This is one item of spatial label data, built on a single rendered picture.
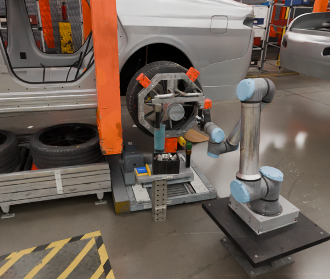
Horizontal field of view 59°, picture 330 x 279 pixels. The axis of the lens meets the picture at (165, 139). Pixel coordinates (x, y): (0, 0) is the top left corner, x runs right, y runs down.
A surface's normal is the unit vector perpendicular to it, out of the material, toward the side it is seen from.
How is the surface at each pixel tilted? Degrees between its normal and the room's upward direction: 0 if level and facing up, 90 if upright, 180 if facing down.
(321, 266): 0
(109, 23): 90
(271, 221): 90
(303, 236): 0
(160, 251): 0
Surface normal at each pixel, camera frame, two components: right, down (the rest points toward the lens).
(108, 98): 0.27, 0.40
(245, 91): -0.89, 0.03
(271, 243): 0.02, -0.91
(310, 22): 0.22, -0.04
